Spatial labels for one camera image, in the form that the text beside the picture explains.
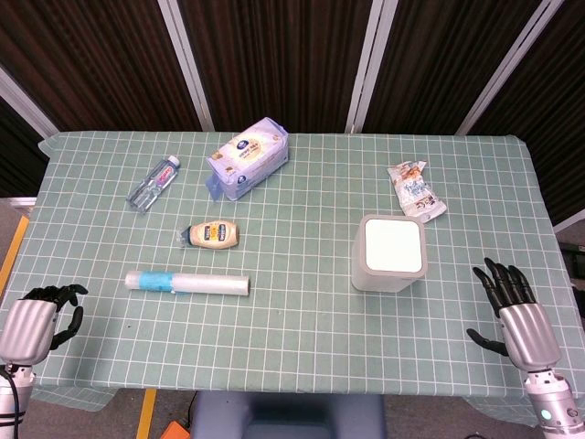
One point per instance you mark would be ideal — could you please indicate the dark folding screen partition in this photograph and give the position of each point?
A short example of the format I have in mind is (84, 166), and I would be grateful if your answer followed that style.
(292, 64)

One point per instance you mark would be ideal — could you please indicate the white grey square container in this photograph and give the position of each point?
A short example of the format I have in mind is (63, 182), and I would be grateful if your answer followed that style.
(388, 253)

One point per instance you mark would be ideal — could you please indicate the crumpled snack wrapper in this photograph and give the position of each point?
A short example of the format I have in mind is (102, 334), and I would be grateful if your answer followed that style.
(416, 189)

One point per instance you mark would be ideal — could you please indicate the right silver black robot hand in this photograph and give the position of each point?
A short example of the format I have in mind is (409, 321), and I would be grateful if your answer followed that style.
(525, 321)

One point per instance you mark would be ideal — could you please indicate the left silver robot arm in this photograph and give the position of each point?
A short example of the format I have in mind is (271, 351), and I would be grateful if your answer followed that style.
(13, 395)

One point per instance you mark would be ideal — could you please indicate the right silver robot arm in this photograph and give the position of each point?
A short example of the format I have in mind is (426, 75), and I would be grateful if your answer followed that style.
(550, 402)

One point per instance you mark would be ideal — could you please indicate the orange box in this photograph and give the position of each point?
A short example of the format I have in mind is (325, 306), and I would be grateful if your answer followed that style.
(176, 431)

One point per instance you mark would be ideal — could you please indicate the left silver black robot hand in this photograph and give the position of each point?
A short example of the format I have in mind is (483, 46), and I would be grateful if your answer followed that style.
(25, 325)

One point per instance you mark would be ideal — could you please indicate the green checkered tablecloth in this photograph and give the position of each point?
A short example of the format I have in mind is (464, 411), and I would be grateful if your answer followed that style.
(292, 274)

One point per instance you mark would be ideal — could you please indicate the beige sauce squeeze bottle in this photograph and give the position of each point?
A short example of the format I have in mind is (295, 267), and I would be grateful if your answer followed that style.
(215, 234)

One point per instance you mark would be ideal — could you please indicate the clear plastic bag roll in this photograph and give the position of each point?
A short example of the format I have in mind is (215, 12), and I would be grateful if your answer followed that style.
(187, 283)

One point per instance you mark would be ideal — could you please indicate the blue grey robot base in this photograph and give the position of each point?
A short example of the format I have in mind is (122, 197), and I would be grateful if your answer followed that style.
(288, 416)

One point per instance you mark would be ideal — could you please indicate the clear plastic water bottle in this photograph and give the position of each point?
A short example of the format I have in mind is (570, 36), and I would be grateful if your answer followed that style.
(153, 184)

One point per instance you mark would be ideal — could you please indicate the purple white tissue pack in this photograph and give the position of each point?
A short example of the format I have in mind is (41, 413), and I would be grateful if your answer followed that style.
(249, 160)

